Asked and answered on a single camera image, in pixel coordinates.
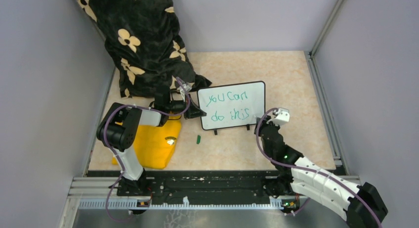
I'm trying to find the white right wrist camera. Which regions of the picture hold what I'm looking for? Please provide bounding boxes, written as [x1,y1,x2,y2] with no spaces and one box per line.
[268,108,291,127]

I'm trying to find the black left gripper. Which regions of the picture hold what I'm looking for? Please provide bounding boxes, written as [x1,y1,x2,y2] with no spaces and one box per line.
[166,93,207,120]

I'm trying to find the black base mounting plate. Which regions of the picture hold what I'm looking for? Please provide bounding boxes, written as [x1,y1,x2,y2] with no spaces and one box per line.
[116,170,312,208]

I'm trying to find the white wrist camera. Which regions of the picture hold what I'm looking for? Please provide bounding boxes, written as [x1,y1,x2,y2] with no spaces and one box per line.
[268,108,291,127]
[179,83,192,101]

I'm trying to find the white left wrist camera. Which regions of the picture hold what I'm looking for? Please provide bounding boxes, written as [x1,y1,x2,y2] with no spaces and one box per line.
[179,83,192,101]

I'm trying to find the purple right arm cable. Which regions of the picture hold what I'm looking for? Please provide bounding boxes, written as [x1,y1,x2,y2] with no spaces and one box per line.
[255,108,383,228]

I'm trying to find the white whiteboard black frame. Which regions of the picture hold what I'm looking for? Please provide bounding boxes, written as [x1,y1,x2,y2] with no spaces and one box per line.
[197,81,266,131]

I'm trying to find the yellow folded cloth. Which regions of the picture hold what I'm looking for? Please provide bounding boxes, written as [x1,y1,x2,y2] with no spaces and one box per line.
[102,108,181,175]

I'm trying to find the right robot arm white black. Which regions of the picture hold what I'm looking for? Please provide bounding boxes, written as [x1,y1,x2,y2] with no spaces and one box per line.
[254,114,388,228]

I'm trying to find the aluminium frame rail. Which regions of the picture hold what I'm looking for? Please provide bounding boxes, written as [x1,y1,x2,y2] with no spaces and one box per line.
[304,0,362,184]

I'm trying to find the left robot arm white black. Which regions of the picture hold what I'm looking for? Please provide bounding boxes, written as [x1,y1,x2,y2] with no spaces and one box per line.
[96,85,206,196]

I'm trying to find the black floral blanket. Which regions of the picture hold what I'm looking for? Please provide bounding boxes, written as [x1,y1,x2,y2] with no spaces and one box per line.
[76,0,211,98]

